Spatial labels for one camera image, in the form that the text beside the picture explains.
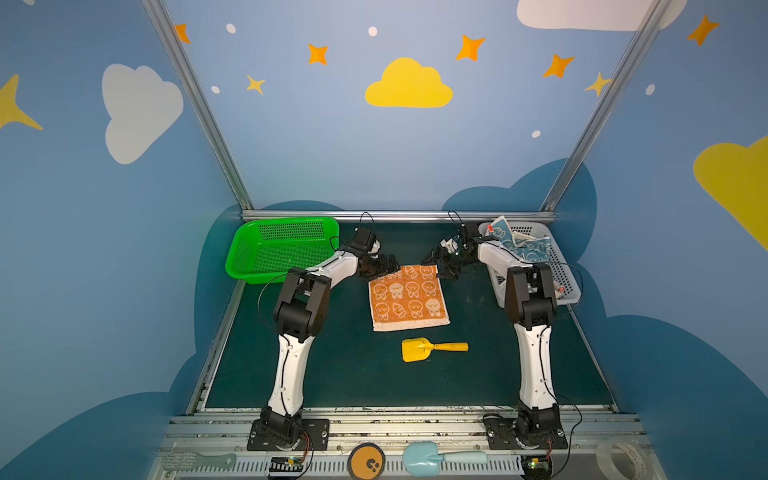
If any right electronics board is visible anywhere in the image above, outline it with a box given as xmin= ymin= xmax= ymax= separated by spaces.
xmin=521 ymin=456 xmax=552 ymax=480

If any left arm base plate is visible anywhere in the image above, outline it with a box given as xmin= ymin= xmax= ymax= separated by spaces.
xmin=246 ymin=417 xmax=330 ymax=451

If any orange jellyfish pattern towel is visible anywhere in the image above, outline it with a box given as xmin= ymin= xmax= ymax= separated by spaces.
xmin=368 ymin=265 xmax=450 ymax=332

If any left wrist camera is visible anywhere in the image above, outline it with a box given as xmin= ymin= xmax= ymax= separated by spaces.
xmin=348 ymin=227 xmax=380 ymax=257

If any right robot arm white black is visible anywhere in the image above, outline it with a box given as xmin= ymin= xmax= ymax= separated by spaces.
xmin=421 ymin=237 xmax=568 ymax=449

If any yellow toy shovel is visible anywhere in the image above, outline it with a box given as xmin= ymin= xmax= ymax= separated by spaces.
xmin=401 ymin=337 xmax=469 ymax=363

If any light blue toy shovel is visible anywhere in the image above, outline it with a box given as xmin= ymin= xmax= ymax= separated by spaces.
xmin=402 ymin=441 xmax=488 ymax=478

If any clear tape roll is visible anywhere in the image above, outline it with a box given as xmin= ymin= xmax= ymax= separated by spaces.
xmin=595 ymin=437 xmax=654 ymax=480

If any green plastic basket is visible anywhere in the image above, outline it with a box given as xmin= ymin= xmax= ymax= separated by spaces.
xmin=225 ymin=217 xmax=340 ymax=285

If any teal patterned towel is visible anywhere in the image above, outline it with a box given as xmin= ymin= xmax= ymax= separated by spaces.
xmin=479 ymin=216 xmax=554 ymax=264

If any electronics board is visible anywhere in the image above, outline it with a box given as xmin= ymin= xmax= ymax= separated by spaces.
xmin=521 ymin=456 xmax=552 ymax=480
xmin=266 ymin=456 xmax=305 ymax=479

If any orange black round disc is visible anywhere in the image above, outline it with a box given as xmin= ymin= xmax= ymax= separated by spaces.
xmin=347 ymin=442 xmax=386 ymax=480

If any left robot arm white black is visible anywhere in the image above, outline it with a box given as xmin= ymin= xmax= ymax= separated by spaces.
xmin=256 ymin=227 xmax=400 ymax=449

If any left electronics board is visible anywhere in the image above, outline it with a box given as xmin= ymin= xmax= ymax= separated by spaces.
xmin=266 ymin=456 xmax=305 ymax=479

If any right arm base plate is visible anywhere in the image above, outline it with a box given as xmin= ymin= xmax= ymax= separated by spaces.
xmin=482 ymin=415 xmax=568 ymax=450

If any white plastic basket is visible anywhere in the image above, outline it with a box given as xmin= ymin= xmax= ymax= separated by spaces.
xmin=478 ymin=220 xmax=582 ymax=308

